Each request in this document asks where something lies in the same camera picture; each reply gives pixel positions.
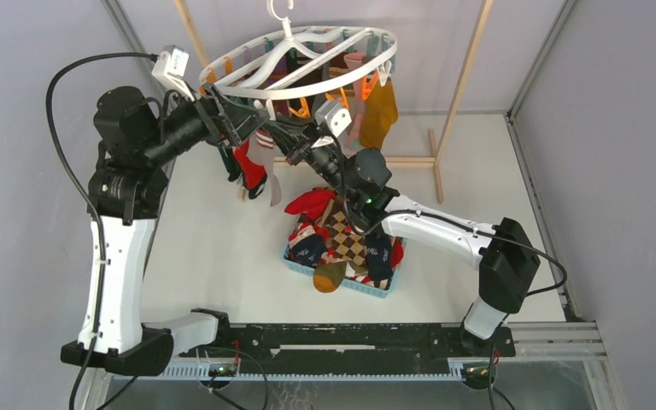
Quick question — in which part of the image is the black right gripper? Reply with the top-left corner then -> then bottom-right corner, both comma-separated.
264,116 -> 355,202

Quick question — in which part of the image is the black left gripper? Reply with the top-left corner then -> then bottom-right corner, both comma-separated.
142,80 -> 269,167

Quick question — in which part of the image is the grey ribbed sock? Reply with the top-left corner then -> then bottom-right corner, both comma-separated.
248,128 -> 282,207

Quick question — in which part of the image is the red and cream Christmas sock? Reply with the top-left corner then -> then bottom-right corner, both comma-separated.
233,142 -> 267,200

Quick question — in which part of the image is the white clothespin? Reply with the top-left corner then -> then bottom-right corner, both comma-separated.
375,59 -> 393,87

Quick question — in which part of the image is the navy sock with lettering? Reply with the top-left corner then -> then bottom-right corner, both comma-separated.
288,233 -> 328,267

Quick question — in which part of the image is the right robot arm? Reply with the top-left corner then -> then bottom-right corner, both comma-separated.
263,121 -> 541,355

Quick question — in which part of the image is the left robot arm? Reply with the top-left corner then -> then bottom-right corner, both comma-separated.
60,86 -> 267,377

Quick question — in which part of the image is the white round clip hanger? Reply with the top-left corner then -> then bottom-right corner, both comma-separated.
199,1 -> 398,101

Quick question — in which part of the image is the orange clothespin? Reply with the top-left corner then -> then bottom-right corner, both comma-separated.
325,87 -> 349,109
288,97 -> 311,119
359,72 -> 380,101

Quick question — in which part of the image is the mustard yellow sock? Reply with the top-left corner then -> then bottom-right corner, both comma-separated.
359,79 -> 399,149

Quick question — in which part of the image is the pink sock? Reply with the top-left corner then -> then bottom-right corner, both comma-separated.
344,52 -> 365,152

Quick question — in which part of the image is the brown argyle sock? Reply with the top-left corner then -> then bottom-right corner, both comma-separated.
318,199 -> 366,267

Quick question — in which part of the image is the olive orange-toe sock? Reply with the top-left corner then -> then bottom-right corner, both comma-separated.
313,261 -> 348,293

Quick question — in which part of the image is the light blue plastic basket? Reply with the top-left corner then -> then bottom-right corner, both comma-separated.
282,239 -> 405,299

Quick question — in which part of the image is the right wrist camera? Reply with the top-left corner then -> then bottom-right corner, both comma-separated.
312,100 -> 353,148

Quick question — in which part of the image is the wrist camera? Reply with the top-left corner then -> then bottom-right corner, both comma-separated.
312,100 -> 353,148
151,45 -> 196,102

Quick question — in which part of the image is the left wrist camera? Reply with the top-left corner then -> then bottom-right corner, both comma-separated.
151,45 -> 196,102

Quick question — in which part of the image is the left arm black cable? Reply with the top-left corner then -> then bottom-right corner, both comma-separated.
44,52 -> 160,410

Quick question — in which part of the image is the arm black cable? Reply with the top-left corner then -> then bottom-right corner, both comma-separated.
44,52 -> 160,410
327,130 -> 569,410

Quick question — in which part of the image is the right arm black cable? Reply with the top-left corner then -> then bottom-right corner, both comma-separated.
327,130 -> 569,410

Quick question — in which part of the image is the wooden rack frame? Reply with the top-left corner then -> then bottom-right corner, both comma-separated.
173,0 -> 496,205

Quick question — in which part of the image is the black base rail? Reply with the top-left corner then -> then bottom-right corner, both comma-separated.
181,323 -> 517,358

